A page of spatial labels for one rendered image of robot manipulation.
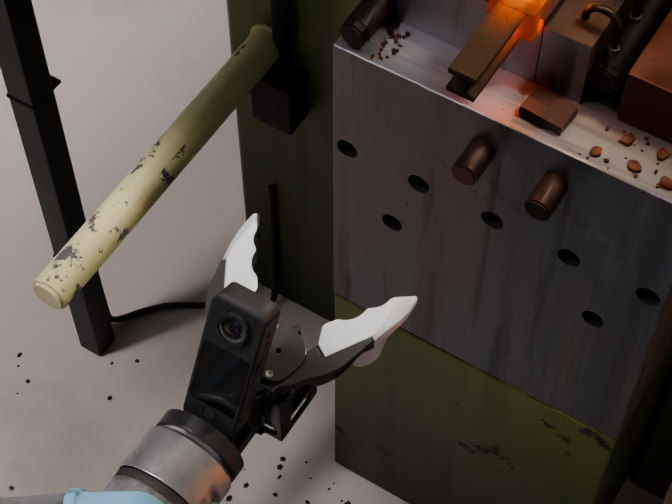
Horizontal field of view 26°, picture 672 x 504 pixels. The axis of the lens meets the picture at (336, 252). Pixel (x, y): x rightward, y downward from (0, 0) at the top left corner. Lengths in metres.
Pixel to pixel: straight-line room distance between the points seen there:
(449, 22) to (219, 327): 0.48
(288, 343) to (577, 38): 0.41
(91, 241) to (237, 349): 0.61
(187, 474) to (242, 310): 0.13
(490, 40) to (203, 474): 0.47
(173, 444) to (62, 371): 1.23
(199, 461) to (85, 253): 0.60
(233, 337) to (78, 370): 1.26
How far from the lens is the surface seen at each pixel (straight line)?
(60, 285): 1.60
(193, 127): 1.70
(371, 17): 1.39
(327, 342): 1.11
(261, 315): 1.02
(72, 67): 2.65
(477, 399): 1.78
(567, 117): 1.35
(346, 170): 1.55
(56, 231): 2.02
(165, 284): 2.35
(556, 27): 1.33
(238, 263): 1.15
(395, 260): 1.63
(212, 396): 1.07
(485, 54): 1.28
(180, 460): 1.06
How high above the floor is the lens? 1.96
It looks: 56 degrees down
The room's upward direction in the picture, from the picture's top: straight up
